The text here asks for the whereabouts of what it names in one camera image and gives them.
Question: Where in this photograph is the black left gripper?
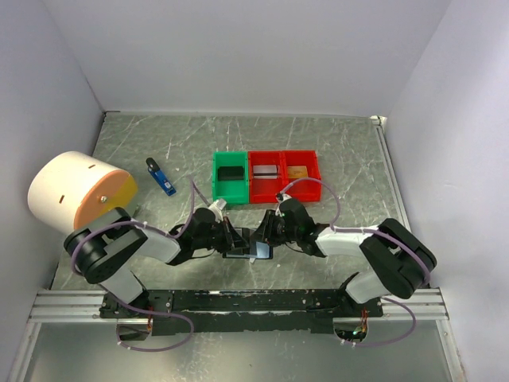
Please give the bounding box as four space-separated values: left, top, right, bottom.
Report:
193 216 251 254

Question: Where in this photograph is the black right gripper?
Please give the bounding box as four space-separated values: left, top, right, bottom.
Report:
251 209 300 246

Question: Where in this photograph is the black leather card holder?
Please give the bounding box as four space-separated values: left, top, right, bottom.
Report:
222 228 274 262

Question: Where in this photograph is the silver VIP card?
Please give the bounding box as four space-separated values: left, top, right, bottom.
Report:
252 165 279 180

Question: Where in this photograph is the gold VIP card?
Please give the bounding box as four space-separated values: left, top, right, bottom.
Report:
287 166 309 179

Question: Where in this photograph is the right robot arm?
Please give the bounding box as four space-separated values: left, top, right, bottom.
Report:
251 197 437 317

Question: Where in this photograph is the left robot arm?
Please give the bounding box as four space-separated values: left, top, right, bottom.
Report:
64 207 250 318

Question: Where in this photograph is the black card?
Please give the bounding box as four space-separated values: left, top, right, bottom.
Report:
217 166 245 181

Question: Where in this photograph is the red bin left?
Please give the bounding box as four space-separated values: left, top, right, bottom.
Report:
247 150 287 204

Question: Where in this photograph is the red bin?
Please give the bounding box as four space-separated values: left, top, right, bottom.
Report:
282 150 322 202
247 150 287 204

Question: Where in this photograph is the red bin right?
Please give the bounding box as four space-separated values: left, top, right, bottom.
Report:
282 150 322 202

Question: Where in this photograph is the green bin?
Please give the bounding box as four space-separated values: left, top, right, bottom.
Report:
212 151 249 205

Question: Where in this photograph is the blue and black tool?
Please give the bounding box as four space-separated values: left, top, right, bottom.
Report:
146 157 176 197

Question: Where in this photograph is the white and orange cylinder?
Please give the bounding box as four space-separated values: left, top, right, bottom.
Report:
27 151 138 234

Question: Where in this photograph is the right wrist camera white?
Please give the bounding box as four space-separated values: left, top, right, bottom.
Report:
276 193 292 203

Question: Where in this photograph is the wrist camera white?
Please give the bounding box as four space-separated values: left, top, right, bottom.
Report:
208 198 227 213
276 193 292 203

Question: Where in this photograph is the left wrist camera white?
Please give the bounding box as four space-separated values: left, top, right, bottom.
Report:
208 198 227 213

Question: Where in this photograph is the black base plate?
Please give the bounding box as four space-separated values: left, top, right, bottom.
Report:
134 289 383 334

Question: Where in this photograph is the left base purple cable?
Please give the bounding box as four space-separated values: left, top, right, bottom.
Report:
115 306 195 352

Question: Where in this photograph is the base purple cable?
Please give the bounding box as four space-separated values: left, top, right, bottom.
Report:
340 296 418 348
115 306 195 352

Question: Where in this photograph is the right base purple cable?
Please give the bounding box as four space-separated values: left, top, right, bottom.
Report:
340 296 418 348

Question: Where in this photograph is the aluminium rail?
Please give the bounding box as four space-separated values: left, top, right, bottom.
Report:
29 289 449 323

